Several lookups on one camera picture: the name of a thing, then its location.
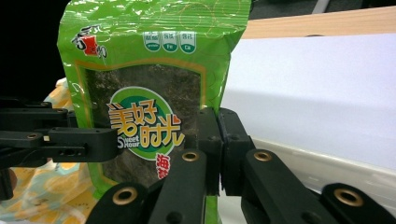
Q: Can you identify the green seaweed snack packet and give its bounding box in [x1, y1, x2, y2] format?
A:
[56, 0, 253, 224]

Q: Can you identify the wooden table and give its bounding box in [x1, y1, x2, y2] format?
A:
[240, 5, 396, 40]

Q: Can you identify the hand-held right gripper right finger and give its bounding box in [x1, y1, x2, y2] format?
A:
[218, 107, 341, 224]

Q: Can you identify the white plastic tray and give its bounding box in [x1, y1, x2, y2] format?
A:
[217, 135, 396, 224]

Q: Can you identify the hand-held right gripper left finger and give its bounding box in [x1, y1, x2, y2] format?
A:
[148, 106, 224, 224]

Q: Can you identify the white table leg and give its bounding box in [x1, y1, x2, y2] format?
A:
[310, 0, 332, 15]

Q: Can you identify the orange fruit print cloth bag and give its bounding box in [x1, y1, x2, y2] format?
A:
[0, 77, 106, 224]

